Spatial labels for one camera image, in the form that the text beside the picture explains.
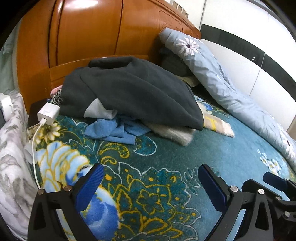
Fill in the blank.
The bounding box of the white grey patterned blanket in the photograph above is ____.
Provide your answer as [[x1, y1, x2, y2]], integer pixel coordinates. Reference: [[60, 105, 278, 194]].
[[0, 90, 41, 239]]

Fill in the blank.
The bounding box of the blue garment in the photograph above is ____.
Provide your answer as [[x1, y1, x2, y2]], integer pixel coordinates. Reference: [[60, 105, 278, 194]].
[[84, 116, 152, 145]]

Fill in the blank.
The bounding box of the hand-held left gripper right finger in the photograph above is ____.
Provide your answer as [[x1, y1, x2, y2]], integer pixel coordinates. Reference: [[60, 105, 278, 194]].
[[198, 164, 275, 241]]

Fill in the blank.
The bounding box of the leopard print cloth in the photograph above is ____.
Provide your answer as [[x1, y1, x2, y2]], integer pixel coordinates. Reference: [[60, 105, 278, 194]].
[[50, 89, 63, 106]]

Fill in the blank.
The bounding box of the black phone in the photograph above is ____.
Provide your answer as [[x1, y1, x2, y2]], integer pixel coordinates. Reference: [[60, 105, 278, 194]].
[[28, 101, 50, 128]]

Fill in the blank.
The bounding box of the dark grey pillow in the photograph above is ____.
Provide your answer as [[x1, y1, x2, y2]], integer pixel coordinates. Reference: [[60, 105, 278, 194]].
[[159, 47, 195, 77]]

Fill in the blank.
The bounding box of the light blue floral quilt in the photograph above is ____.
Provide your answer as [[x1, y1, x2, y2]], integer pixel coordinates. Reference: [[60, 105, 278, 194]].
[[158, 28, 296, 165]]

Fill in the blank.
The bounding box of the white power strip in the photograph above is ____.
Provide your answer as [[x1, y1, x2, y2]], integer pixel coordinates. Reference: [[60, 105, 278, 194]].
[[0, 93, 14, 121]]

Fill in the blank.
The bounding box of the wooden headboard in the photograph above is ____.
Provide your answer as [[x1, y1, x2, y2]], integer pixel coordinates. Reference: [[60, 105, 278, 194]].
[[16, 0, 201, 114]]

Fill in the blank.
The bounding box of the teal floral blanket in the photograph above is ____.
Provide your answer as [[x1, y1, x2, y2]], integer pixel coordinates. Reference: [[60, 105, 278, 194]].
[[28, 93, 296, 241]]

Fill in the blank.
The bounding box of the cream cloth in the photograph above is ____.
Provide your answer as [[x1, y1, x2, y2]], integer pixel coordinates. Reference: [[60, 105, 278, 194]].
[[180, 75, 200, 87]]

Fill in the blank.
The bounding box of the dark grey and white sweatshirt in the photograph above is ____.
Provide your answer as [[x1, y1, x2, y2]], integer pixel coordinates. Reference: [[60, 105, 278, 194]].
[[57, 56, 204, 131]]

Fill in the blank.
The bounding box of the white charger adapter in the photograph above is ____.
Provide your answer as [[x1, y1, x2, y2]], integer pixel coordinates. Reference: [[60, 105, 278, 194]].
[[37, 102, 60, 127]]

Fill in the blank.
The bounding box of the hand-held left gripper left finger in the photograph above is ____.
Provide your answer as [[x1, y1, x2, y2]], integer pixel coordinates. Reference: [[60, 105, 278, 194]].
[[28, 163, 105, 241]]

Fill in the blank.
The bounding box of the white charging cable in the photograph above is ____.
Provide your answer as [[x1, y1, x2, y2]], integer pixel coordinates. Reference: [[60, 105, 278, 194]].
[[27, 120, 47, 189]]

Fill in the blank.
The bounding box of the cream fluffy garment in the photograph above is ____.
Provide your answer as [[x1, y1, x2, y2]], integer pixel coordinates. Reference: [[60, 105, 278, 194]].
[[146, 102, 235, 146]]

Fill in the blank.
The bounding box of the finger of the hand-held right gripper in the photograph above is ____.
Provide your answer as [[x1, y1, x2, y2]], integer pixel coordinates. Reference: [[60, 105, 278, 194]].
[[263, 172, 296, 200]]

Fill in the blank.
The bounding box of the pale green curtain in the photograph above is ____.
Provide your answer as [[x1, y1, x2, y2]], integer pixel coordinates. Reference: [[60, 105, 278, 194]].
[[0, 35, 19, 93]]

